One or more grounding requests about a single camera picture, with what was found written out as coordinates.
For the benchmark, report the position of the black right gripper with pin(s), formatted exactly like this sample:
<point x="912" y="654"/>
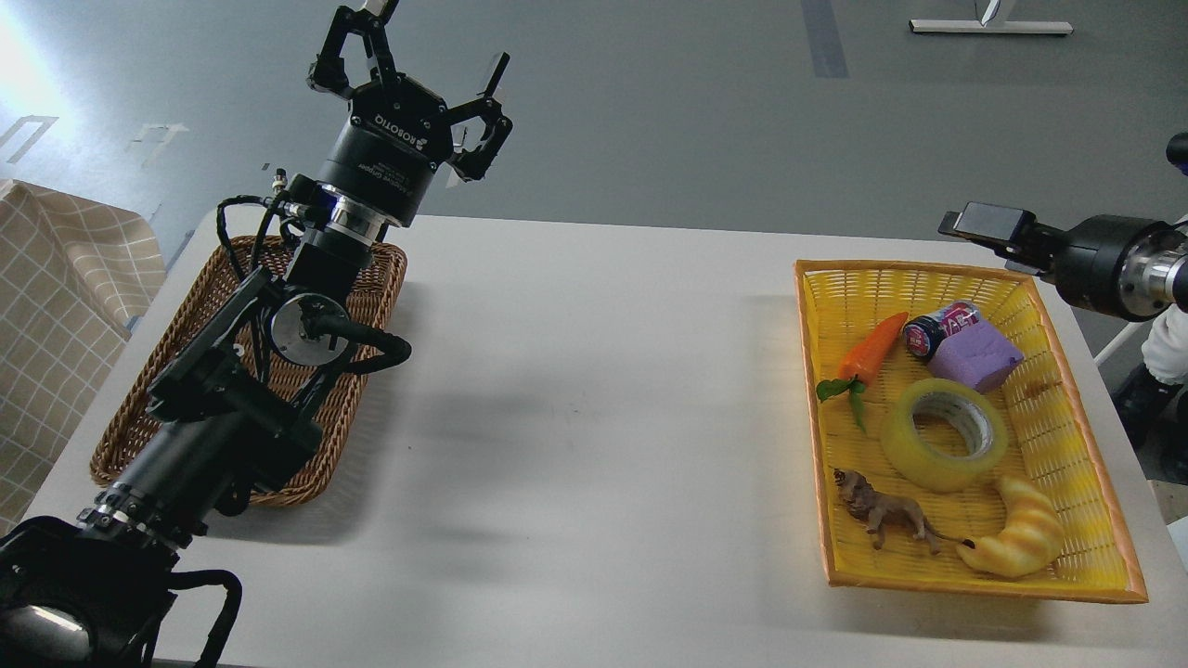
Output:
<point x="1112" y="265"/>

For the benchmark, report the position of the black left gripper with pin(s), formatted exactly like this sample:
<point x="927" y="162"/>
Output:
<point x="390" y="139"/>

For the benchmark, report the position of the yellow tape roll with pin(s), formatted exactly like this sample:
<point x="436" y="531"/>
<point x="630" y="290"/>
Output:
<point x="983" y="430"/>

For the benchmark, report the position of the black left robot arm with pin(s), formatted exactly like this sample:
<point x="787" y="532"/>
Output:
<point x="237" y="406"/>

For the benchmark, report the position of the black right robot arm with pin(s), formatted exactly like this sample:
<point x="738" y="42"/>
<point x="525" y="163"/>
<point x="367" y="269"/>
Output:
<point x="1179" y="241"/>

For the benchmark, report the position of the purple foam block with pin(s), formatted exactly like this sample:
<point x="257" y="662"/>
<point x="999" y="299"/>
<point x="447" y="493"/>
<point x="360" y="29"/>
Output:
<point x="978" y="356"/>

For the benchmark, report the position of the small dark can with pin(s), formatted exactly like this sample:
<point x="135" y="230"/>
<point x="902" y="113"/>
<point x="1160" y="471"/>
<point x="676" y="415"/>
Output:
<point x="924" y="333"/>

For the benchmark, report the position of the orange toy carrot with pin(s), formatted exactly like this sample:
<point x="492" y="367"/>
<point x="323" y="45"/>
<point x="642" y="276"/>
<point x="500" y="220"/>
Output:
<point x="861" y="366"/>

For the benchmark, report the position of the white metal stand base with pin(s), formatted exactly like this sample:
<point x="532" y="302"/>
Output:
<point x="992" y="19"/>

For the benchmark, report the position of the person in white clothes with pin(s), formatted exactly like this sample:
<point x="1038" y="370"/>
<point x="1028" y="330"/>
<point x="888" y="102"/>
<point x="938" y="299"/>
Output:
<point x="1151" y="385"/>

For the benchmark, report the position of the yellow plastic basket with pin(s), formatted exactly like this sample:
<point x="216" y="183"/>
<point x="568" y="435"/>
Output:
<point x="1047" y="439"/>

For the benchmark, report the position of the brown toy lion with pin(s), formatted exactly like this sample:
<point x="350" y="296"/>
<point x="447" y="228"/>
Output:
<point x="877" y="509"/>

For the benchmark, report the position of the yellow toy croissant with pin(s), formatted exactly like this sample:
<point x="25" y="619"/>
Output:
<point x="1032" y="536"/>

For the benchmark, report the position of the beige checkered cloth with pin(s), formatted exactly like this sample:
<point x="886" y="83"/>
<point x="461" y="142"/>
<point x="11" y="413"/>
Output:
<point x="75" y="273"/>

